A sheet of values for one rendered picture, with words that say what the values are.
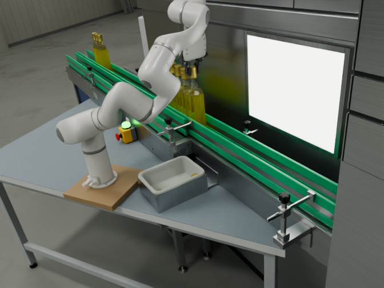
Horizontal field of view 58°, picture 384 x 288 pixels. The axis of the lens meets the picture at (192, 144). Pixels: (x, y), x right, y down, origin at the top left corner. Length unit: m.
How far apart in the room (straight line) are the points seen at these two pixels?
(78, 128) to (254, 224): 0.68
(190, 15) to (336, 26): 0.46
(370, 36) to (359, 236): 0.35
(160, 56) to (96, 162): 0.54
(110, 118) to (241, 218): 0.56
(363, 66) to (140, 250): 1.91
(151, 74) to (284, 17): 0.44
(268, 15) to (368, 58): 0.69
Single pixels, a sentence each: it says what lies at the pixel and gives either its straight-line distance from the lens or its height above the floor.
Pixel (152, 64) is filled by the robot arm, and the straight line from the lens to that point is 1.10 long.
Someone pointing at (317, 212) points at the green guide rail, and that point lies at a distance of 1.06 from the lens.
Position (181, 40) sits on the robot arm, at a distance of 1.16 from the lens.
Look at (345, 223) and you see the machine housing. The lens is 0.72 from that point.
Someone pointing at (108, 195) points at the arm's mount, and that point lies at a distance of 1.43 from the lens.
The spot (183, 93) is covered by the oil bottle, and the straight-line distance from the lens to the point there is 1.49.
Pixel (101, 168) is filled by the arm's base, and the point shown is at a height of 0.85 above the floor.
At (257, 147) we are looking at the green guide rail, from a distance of 1.27.
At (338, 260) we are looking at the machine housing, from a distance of 0.79.
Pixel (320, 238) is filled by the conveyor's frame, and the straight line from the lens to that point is 1.07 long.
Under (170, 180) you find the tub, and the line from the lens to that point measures 1.45.
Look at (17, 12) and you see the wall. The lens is 10.02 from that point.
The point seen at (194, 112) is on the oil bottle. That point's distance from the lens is 1.46.
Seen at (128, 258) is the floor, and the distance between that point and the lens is 2.26.
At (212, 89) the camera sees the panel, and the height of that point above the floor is 1.04.
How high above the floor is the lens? 1.58
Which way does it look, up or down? 29 degrees down
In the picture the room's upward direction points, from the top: 7 degrees counter-clockwise
